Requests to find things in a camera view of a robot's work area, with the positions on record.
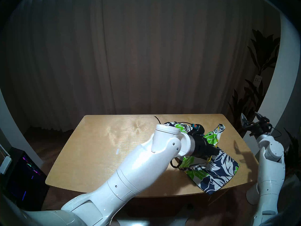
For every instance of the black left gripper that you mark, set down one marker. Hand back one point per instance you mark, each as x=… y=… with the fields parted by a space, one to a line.
x=201 y=146

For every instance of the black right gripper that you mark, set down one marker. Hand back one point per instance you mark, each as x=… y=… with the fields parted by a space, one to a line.
x=257 y=128

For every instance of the floral print shorts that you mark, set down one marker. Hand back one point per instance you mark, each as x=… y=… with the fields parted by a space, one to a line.
x=218 y=171

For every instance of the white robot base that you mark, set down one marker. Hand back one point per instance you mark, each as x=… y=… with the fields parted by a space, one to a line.
x=152 y=222

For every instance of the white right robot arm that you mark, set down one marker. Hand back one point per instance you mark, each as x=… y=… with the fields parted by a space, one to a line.
x=270 y=171

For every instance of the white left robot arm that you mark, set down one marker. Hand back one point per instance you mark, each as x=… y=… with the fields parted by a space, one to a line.
x=141 y=162

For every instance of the white plant tag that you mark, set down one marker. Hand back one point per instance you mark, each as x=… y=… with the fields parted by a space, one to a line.
x=257 y=79

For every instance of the white curved arch pillar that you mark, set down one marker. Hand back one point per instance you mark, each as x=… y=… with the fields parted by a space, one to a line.
x=14 y=133
x=277 y=86

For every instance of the white round plant pot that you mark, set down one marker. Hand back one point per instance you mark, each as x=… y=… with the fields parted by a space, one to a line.
x=250 y=195

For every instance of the tall dark leafy plant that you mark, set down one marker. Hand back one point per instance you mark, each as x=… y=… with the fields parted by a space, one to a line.
x=261 y=51

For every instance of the brown pleated curtain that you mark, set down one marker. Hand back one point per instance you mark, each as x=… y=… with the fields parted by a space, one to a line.
x=141 y=51

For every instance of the black computer tower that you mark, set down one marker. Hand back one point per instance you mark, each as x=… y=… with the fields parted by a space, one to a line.
x=23 y=176

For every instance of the small white box device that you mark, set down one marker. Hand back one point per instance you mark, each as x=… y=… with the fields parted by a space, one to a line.
x=5 y=164

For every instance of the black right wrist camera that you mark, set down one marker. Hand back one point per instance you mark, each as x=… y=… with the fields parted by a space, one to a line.
x=265 y=121

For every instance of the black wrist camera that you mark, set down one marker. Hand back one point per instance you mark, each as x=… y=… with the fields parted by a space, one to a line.
x=265 y=121
x=197 y=128

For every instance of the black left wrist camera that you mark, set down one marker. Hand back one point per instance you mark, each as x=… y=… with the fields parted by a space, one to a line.
x=197 y=128

